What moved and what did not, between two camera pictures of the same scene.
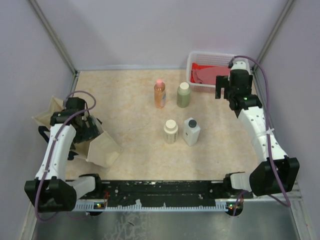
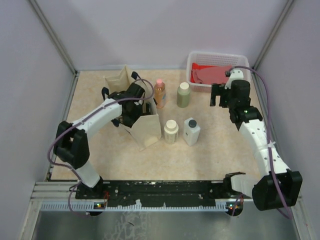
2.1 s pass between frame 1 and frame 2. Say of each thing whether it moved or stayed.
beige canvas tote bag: moved
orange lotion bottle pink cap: stayed
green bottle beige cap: stayed
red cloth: stayed
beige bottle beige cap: stayed
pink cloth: stayed
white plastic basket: stayed
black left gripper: moved
